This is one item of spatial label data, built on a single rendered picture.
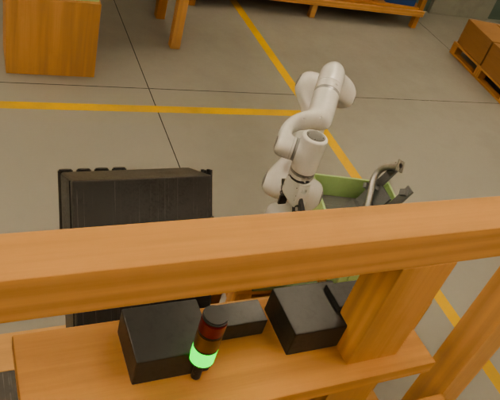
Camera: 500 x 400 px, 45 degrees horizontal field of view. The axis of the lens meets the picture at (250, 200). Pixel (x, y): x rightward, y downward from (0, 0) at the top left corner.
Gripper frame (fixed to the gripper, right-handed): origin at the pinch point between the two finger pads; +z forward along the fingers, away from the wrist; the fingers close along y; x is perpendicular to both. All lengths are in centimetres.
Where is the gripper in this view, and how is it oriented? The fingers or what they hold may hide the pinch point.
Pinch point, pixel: (286, 209)
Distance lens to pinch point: 209.6
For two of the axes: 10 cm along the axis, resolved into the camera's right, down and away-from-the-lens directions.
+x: -9.0, 0.6, -4.3
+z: -2.5, 7.5, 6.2
